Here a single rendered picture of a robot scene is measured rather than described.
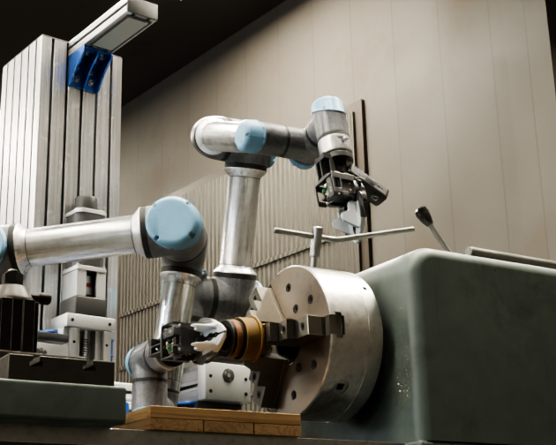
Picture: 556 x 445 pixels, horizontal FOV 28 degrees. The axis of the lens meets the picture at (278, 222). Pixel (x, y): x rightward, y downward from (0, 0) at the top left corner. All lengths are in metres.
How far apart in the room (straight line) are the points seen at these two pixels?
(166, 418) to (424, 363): 0.55
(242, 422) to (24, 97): 1.41
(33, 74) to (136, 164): 6.67
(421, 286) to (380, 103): 5.06
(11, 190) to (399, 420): 1.34
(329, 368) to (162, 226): 0.51
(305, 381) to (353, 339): 0.13
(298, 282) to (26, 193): 0.96
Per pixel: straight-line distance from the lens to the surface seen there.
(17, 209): 2.99
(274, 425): 2.01
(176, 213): 2.41
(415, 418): 2.17
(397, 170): 6.97
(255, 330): 2.18
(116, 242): 2.44
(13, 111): 3.14
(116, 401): 1.82
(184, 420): 1.92
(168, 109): 9.44
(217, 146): 2.75
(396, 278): 2.24
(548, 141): 6.05
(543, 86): 6.17
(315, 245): 2.29
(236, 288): 2.90
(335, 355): 2.14
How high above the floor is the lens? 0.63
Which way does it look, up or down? 18 degrees up
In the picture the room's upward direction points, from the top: 1 degrees counter-clockwise
